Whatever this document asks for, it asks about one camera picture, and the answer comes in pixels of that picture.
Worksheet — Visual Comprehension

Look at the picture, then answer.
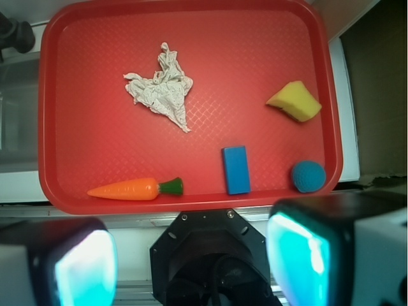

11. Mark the yellow green sponge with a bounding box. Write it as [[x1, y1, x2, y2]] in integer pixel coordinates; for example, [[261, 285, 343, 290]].
[[266, 80, 322, 122]]

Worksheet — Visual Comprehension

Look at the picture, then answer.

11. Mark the grey toy sink basin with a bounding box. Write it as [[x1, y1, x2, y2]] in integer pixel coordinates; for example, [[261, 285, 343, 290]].
[[1, 52, 40, 173]]

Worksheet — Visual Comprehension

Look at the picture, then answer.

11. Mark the brown cardboard panel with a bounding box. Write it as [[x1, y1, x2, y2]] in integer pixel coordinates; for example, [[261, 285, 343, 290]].
[[340, 1, 407, 185]]

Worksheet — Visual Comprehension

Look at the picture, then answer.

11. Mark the red plastic tray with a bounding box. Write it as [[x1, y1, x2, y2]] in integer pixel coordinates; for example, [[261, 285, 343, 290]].
[[38, 1, 342, 215]]

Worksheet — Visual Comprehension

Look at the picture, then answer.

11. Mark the crumpled white paper towel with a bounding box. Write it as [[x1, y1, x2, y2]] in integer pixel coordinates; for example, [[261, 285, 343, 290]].
[[123, 42, 194, 133]]

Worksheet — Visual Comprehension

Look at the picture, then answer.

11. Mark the blue rectangular block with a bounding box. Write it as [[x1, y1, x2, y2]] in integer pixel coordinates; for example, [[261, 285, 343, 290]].
[[222, 146, 251, 195]]

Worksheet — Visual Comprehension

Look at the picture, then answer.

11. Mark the grey toy faucet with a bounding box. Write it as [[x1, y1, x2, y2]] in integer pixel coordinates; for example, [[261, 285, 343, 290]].
[[1, 13, 36, 64]]

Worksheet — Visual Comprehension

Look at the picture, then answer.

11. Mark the blue knitted ball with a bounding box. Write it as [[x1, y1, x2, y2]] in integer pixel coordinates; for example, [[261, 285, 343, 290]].
[[291, 160, 326, 193]]

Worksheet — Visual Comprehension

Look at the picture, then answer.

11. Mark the orange toy carrot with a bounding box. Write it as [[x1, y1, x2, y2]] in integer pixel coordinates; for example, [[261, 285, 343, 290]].
[[87, 177, 184, 201]]

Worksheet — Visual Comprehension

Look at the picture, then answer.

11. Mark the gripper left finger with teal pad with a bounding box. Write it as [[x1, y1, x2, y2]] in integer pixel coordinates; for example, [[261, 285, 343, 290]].
[[1, 217, 118, 305]]

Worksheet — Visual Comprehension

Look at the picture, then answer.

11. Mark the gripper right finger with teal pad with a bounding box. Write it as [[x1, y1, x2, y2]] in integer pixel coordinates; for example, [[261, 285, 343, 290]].
[[266, 191, 407, 305]]

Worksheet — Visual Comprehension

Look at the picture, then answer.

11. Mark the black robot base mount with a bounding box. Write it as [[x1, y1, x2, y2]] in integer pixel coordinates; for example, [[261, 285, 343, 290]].
[[150, 209, 281, 305]]

